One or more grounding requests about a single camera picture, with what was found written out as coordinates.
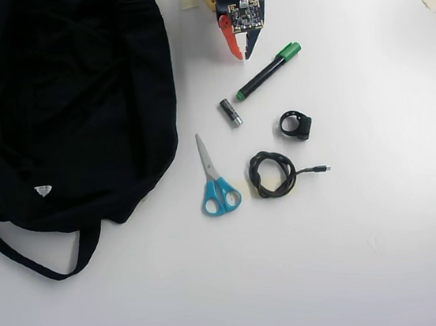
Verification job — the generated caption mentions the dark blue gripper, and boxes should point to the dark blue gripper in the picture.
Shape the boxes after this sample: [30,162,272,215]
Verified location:
[215,0,273,65]

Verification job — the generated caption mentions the green black marker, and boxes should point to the green black marker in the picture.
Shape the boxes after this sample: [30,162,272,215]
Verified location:
[230,41,308,103]

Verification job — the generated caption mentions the black fabric bag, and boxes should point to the black fabric bag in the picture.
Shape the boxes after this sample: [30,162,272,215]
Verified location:
[0,0,197,289]

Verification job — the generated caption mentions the black AA battery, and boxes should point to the black AA battery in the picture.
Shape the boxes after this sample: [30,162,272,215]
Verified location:
[217,96,245,131]

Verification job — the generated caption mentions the camera circuit board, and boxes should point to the camera circuit board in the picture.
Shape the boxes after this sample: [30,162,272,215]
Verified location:
[226,0,267,36]

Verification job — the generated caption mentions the black ring strap clip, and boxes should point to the black ring strap clip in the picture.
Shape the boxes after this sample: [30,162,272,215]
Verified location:
[277,107,315,144]

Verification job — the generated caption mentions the blue handled scissors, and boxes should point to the blue handled scissors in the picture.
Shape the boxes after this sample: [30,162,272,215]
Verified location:
[192,129,245,218]

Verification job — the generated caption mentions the coiled black USB cable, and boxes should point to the coiled black USB cable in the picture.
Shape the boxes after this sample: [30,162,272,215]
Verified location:
[246,142,336,203]

